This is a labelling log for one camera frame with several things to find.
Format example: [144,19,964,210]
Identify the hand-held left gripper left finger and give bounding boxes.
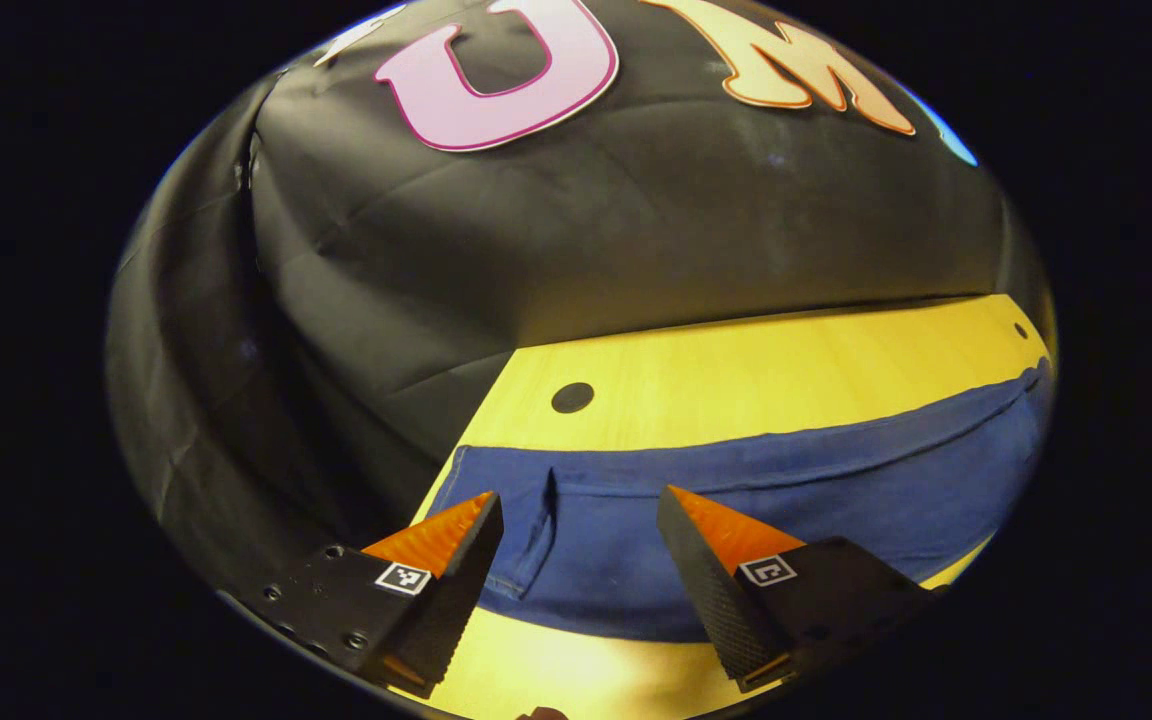
[224,490,505,699]

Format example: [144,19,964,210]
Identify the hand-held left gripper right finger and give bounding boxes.
[656,485,939,694]

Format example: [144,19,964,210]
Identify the blue denim jeans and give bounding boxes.
[426,358,1055,644]

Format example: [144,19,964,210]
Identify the black backdrop cloth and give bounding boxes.
[106,0,1055,601]

